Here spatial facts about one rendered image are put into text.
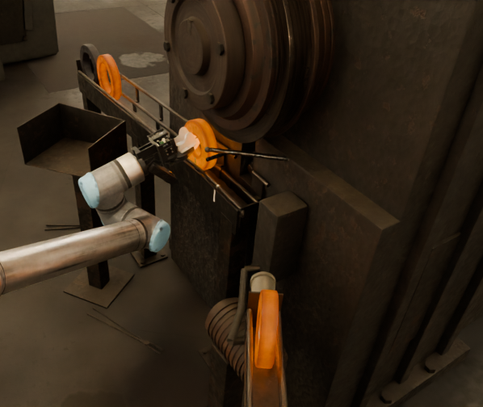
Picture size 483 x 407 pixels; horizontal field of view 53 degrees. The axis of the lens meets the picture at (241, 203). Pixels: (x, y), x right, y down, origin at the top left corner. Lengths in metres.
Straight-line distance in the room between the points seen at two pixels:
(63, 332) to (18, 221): 0.72
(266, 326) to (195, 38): 0.61
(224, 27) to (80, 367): 1.27
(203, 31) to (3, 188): 1.82
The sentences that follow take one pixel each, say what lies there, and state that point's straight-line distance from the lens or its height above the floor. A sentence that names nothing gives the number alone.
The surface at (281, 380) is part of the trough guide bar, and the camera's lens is 0.97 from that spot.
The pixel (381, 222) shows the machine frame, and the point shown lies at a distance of 1.07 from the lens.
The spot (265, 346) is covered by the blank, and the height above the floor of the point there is 0.74.
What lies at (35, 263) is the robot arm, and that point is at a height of 0.75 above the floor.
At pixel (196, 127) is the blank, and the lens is 1.44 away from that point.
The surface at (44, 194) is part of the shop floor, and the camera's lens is 2.62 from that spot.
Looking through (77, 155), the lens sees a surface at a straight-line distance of 1.74.
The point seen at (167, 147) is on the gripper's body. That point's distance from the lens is 1.40.
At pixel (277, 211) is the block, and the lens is 1.15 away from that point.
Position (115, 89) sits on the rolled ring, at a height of 0.66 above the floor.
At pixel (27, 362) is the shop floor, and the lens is 1.91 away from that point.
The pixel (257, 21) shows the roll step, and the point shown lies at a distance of 1.02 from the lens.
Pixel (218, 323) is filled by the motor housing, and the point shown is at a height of 0.51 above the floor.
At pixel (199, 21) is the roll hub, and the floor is 1.17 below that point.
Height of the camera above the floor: 1.49
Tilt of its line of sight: 37 degrees down
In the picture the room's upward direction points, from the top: 6 degrees clockwise
